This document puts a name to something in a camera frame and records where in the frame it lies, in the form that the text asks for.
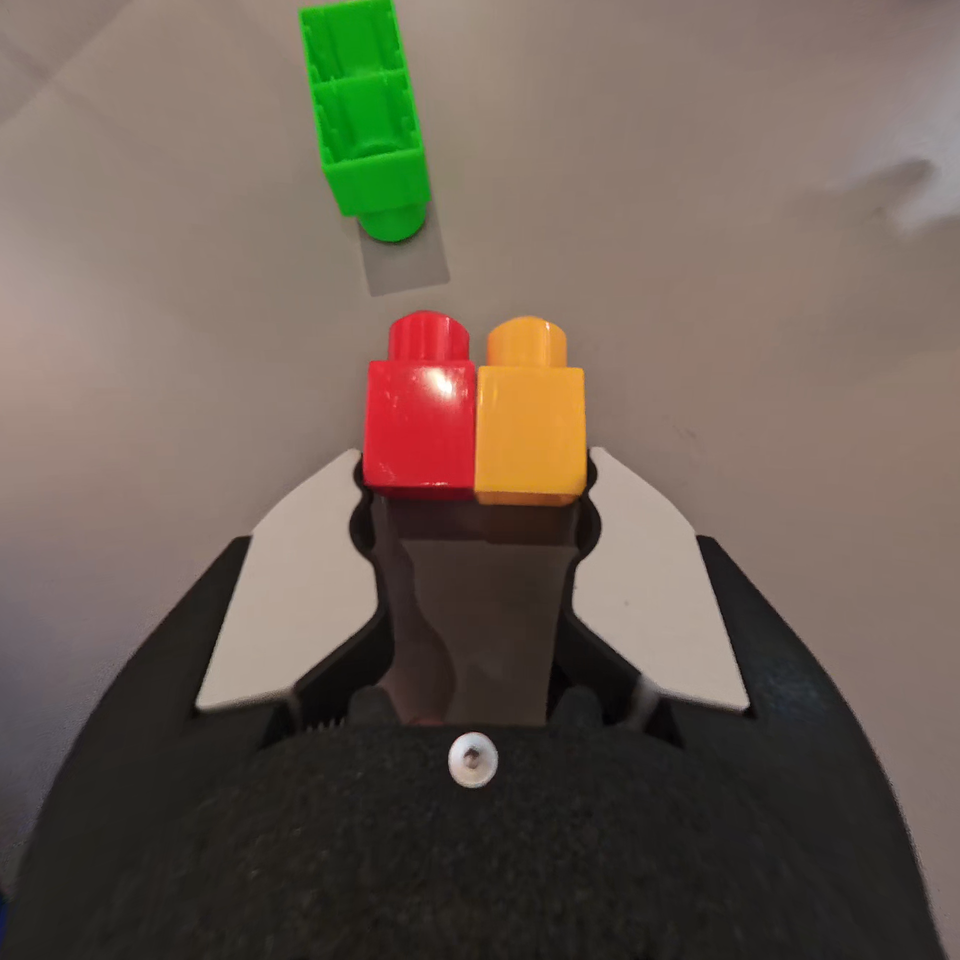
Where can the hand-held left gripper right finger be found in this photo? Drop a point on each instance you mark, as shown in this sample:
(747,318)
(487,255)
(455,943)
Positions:
(660,608)

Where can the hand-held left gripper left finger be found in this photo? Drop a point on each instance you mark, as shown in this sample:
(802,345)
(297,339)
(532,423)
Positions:
(285,600)

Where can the red toy building block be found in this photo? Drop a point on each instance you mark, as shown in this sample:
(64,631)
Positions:
(420,428)

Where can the yellow toy building block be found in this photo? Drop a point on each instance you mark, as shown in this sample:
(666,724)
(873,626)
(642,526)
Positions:
(528,428)

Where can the green toy building block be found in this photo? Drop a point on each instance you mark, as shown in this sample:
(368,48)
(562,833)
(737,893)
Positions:
(360,105)

